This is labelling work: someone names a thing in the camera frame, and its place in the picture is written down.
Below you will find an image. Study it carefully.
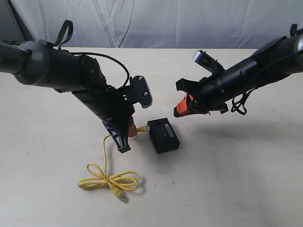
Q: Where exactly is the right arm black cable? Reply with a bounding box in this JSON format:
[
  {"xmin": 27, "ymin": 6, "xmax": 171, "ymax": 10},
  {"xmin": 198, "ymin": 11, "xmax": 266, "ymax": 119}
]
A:
[{"xmin": 231, "ymin": 23, "xmax": 299, "ymax": 116}]

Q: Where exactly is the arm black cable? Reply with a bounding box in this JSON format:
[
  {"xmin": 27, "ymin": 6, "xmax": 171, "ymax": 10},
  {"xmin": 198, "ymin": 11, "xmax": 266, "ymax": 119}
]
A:
[
  {"xmin": 53, "ymin": 20, "xmax": 131, "ymax": 89},
  {"xmin": 231, "ymin": 23, "xmax": 299, "ymax": 116}
]

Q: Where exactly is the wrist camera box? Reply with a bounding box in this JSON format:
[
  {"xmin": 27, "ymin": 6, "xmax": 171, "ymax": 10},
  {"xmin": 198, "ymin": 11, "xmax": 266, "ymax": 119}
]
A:
[
  {"xmin": 121, "ymin": 76, "xmax": 152, "ymax": 109},
  {"xmin": 193, "ymin": 50, "xmax": 225, "ymax": 75}
]

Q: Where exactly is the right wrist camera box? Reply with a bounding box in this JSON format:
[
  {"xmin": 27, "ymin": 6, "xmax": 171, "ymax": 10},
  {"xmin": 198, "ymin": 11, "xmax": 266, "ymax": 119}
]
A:
[{"xmin": 193, "ymin": 50, "xmax": 225, "ymax": 75}]

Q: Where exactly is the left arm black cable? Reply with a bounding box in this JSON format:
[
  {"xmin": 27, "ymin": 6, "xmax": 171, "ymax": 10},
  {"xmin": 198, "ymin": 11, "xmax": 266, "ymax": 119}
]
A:
[{"xmin": 53, "ymin": 20, "xmax": 131, "ymax": 89}]

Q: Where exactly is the yellow ethernet cable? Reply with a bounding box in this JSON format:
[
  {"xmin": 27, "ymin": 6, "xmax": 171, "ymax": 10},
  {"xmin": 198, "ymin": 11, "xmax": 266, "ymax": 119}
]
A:
[{"xmin": 78, "ymin": 126, "xmax": 150, "ymax": 203}]

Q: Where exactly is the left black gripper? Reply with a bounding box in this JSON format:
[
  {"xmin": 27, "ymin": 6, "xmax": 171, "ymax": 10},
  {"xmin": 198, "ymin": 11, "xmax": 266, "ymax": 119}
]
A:
[{"xmin": 72, "ymin": 87, "xmax": 138, "ymax": 153}]

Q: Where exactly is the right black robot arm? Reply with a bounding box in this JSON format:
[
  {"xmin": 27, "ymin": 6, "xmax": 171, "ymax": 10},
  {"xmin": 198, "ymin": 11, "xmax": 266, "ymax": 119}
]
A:
[{"xmin": 174, "ymin": 35, "xmax": 303, "ymax": 118}]

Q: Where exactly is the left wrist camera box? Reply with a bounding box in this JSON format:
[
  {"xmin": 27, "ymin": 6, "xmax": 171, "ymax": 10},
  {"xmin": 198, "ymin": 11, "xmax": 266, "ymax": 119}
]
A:
[{"xmin": 121, "ymin": 76, "xmax": 152, "ymax": 109}]

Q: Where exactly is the small black box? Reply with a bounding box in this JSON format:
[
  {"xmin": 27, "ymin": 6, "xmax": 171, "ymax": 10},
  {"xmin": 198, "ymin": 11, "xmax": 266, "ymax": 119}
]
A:
[{"xmin": 147, "ymin": 118, "xmax": 180, "ymax": 154}]

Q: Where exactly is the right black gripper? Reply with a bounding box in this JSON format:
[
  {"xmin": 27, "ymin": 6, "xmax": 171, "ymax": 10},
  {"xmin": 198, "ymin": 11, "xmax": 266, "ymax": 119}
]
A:
[{"xmin": 173, "ymin": 59, "xmax": 260, "ymax": 118}]

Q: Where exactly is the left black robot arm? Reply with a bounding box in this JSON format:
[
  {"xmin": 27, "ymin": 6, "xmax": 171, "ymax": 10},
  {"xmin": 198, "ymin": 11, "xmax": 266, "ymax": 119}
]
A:
[{"xmin": 0, "ymin": 42, "xmax": 134, "ymax": 153}]

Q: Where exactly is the white wrinkled backdrop cloth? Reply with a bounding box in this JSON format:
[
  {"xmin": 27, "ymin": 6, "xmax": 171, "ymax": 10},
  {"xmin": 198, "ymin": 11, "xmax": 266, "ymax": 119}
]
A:
[{"xmin": 0, "ymin": 0, "xmax": 303, "ymax": 49}]

